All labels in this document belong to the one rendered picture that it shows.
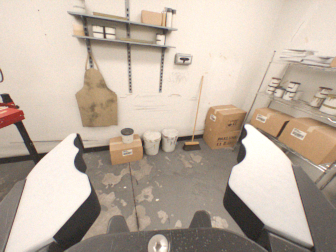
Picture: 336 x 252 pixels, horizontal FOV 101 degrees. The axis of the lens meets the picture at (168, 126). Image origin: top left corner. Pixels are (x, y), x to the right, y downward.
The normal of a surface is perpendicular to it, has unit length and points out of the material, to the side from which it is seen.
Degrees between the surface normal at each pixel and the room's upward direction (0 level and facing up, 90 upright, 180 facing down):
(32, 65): 90
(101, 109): 89
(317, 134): 87
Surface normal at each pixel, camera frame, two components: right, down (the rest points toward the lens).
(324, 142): -0.94, 0.04
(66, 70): 0.33, 0.50
